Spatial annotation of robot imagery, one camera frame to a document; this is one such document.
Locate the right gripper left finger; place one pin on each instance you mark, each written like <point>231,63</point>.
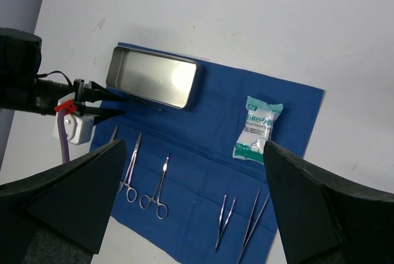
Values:
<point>59,215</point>

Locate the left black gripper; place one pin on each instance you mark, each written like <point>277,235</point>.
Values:
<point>91,92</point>

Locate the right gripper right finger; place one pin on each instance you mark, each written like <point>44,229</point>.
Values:
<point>325,218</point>

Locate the steel needle holder forceps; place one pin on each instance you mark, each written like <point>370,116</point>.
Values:
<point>116,160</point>

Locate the steel hemostat forceps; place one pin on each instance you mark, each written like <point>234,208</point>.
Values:
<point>131,192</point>

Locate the metal instrument tray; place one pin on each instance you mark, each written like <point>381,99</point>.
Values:
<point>166,79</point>

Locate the steel fine pointed tweezers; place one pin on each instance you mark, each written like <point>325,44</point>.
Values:
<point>252,223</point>

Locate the steel surgical scissors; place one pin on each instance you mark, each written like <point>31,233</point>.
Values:
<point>147,200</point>

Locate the green white gauze packet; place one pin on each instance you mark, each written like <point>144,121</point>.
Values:
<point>257,130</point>

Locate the blue surgical drape cloth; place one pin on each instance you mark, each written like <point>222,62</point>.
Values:
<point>201,168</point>

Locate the thin steel probe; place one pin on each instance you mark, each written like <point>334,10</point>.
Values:
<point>141,102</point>

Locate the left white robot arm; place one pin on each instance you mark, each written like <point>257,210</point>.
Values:
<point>23,88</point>

